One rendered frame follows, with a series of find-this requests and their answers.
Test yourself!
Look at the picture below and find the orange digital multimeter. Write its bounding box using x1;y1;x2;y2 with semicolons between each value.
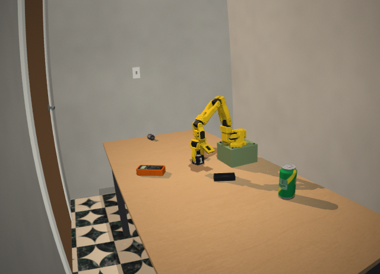
136;165;166;176

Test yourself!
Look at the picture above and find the green drink can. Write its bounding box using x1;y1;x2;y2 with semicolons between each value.
278;164;297;199

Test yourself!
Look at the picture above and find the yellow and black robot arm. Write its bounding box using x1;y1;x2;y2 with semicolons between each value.
192;96;246;147

